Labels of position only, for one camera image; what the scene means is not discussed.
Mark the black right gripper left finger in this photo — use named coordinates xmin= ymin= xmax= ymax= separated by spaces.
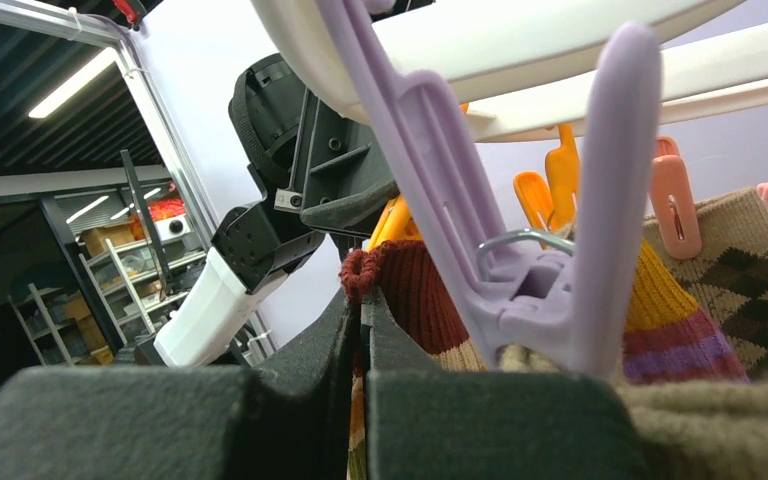
xmin=0 ymin=293 xmax=359 ymax=479

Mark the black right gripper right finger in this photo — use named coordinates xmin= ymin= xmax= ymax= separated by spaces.
xmin=361 ymin=290 xmax=649 ymax=479

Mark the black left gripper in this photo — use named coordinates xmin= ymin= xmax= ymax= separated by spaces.
xmin=228 ymin=54 xmax=399 ymax=238

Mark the rust green striped sock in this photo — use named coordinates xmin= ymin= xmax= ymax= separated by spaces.
xmin=340 ymin=240 xmax=486 ymax=479

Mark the white round clip hanger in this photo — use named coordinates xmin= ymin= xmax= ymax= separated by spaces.
xmin=251 ymin=0 xmax=768 ymax=144

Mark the maroon purple striped sock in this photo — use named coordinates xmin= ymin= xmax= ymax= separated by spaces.
xmin=622 ymin=242 xmax=749 ymax=385

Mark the brown argyle sock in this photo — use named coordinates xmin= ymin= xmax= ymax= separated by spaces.
xmin=644 ymin=187 xmax=768 ymax=380

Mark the orange clothes clip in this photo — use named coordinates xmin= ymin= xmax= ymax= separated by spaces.
xmin=366 ymin=195 xmax=422 ymax=251

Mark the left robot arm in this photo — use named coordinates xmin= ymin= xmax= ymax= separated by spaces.
xmin=153 ymin=54 xmax=398 ymax=367

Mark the lilac clothes clip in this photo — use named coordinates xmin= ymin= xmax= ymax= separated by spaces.
xmin=317 ymin=0 xmax=664 ymax=382

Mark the pink clothes clip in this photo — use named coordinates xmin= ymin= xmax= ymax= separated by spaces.
xmin=649 ymin=136 xmax=703 ymax=260

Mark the metal storage shelf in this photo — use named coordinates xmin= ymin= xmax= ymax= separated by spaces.
xmin=9 ymin=152 xmax=206 ymax=366

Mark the beige ribbed sock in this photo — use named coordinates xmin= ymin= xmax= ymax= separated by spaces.
xmin=496 ymin=344 xmax=768 ymax=480

